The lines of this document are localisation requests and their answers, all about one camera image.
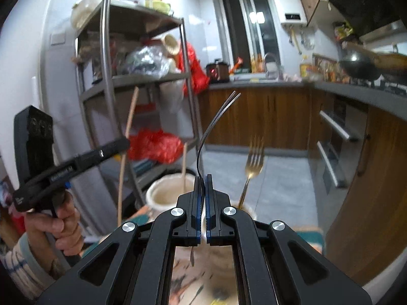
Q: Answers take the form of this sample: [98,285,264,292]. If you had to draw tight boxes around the dried goods packet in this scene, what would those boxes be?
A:
[77,31,108,68]

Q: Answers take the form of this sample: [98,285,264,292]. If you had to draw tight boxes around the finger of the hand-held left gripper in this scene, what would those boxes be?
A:
[74,138,132,174]

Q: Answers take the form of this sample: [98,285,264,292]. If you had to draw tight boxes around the large red plastic bag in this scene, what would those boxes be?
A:
[128,128,184,163]

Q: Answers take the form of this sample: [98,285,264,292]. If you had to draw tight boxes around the printed horse table mat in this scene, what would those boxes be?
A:
[135,205,326,305]

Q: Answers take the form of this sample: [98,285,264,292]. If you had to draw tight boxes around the dark rice cooker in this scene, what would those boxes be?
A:
[206,58,230,83]

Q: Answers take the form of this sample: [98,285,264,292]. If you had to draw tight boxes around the gold fork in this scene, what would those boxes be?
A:
[238,135,266,208]

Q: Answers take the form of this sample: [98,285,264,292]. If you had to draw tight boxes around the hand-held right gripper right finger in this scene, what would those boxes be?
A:
[205,175,373,305]

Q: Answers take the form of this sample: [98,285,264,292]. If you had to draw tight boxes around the black wok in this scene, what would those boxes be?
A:
[338,41,383,82]

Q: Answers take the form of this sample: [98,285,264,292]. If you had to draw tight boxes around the wooden chopstick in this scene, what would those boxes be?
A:
[181,142,188,194]
[117,86,140,227]

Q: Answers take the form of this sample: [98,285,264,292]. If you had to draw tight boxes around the beige cylindrical jar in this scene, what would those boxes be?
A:
[162,33,179,58]

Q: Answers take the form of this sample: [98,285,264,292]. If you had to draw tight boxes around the hanging red plastic bag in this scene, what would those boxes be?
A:
[176,42,211,95]

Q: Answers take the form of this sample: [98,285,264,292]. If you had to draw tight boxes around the brown pan with wooden handle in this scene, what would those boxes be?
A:
[342,42,407,84]

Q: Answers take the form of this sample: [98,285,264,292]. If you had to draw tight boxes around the metal shelf rack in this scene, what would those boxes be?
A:
[71,0,204,226]

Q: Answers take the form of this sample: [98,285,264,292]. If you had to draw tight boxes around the white ceramic utensil holder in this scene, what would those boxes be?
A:
[146,174,258,293]

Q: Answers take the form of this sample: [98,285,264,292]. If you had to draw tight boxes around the chrome faucet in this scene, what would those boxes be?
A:
[263,52,285,80]

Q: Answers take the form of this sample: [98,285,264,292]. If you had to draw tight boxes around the white water heater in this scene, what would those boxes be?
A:
[271,0,309,28]

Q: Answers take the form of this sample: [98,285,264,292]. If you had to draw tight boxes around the wooden base cabinets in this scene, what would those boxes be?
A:
[198,86,407,287]

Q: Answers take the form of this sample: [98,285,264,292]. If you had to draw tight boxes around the row of condiment bottles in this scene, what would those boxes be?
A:
[313,54,350,84]

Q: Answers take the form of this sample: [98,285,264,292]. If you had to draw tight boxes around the yellow-green container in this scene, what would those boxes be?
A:
[152,0,172,15]

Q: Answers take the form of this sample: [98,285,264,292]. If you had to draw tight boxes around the kitchen window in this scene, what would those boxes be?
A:
[219,0,282,71]

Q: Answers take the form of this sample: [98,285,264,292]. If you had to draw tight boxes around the clear plastic bag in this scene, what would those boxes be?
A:
[120,45,170,77]

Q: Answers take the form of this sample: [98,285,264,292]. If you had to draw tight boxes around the black range hood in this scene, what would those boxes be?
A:
[312,0,407,38]

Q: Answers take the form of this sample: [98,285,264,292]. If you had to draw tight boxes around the large yellow oil bottle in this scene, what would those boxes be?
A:
[299,55,314,79]

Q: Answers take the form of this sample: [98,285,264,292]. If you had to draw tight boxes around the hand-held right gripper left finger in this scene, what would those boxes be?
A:
[35,175,205,305]

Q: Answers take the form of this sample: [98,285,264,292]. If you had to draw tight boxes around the person's left hand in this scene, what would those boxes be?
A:
[24,195,85,258]

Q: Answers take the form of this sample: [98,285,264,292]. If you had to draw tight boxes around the spice packets under hood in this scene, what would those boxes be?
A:
[333,21,354,41]

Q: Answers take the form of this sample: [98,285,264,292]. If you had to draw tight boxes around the silver fork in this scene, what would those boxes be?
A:
[190,91,242,266]

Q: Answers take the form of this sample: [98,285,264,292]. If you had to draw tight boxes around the built-in oven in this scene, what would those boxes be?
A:
[316,98,368,189]

